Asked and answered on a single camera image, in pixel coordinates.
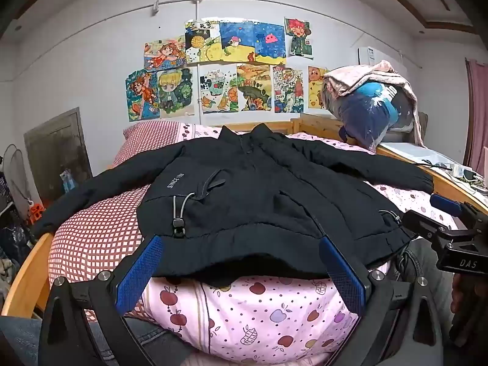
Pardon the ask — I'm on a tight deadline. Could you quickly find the white electric fan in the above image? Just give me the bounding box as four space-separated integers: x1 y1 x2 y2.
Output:
2 144 33 206

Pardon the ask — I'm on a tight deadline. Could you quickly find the wooden bed pink bedding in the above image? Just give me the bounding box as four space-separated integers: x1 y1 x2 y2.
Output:
2 113 488 319

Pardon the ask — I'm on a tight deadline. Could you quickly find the person's right hand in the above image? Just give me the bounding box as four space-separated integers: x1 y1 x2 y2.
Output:
450 274 466 315

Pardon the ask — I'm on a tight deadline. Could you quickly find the blue box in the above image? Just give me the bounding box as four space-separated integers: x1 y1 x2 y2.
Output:
59 169 79 194

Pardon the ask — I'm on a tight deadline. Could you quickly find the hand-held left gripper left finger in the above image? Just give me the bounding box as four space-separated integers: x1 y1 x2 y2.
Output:
38 234 164 366

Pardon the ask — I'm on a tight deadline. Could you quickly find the group of colourful wall drawings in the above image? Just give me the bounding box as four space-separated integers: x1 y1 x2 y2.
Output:
125 17 332 120

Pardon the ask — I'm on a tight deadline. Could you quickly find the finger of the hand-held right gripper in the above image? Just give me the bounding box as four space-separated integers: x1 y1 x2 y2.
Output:
402 209 464 242
430 194 488 229

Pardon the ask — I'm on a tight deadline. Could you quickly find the pile of dark clothes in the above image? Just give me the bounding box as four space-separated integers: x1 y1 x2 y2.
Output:
0 225 35 286

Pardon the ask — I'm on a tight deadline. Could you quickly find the pink curtain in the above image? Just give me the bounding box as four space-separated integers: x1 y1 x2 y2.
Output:
465 58 488 176

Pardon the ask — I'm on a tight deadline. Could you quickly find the red checkered bedsheet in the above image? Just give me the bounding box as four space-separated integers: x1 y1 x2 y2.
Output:
48 119 199 321

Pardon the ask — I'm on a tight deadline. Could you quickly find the white cabinet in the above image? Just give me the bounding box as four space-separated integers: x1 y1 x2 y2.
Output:
379 142 464 174

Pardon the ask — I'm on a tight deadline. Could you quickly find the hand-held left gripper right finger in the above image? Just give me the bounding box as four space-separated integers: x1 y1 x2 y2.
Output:
318 236 445 366

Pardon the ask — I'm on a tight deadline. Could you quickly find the orange toy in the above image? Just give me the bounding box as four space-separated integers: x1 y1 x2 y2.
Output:
28 204 46 224

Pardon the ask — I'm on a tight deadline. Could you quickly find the white air conditioner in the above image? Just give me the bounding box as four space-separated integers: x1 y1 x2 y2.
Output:
357 46 408 81

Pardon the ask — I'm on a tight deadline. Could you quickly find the black plastic crate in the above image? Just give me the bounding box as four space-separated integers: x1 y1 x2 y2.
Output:
0 171 20 218

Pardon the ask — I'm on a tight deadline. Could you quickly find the clear bag of blue clothes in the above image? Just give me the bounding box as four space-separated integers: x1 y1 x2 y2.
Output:
322 80 418 149

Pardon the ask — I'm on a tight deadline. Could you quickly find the black jacket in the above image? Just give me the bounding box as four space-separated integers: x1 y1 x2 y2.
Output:
32 124 435 288

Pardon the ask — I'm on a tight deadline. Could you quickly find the bagged bundle of bedding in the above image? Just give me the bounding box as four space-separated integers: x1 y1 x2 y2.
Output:
323 60 428 147

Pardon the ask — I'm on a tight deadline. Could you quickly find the dark framed board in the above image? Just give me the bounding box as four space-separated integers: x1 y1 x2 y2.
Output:
23 107 93 208

